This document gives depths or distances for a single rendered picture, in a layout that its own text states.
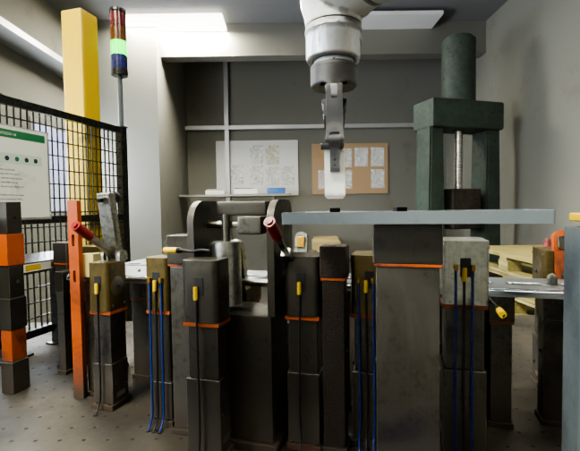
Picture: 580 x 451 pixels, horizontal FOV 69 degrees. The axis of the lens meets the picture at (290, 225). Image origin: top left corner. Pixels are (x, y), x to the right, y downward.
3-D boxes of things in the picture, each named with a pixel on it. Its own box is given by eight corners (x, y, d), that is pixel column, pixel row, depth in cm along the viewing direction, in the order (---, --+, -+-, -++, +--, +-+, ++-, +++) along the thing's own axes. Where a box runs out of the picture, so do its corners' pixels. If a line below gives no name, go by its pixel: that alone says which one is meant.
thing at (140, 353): (162, 375, 120) (158, 275, 118) (153, 380, 116) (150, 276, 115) (140, 372, 121) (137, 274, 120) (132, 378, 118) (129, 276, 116)
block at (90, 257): (106, 391, 110) (102, 251, 108) (98, 396, 106) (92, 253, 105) (96, 389, 110) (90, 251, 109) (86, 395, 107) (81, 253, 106)
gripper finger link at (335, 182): (345, 148, 61) (345, 148, 61) (345, 197, 62) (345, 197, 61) (324, 149, 62) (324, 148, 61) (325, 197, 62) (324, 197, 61)
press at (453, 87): (521, 323, 412) (524, 21, 400) (425, 325, 412) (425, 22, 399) (484, 305, 489) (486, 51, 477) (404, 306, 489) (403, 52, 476)
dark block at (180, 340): (208, 420, 94) (203, 233, 92) (192, 437, 87) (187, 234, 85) (188, 417, 95) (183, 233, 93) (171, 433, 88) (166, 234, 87)
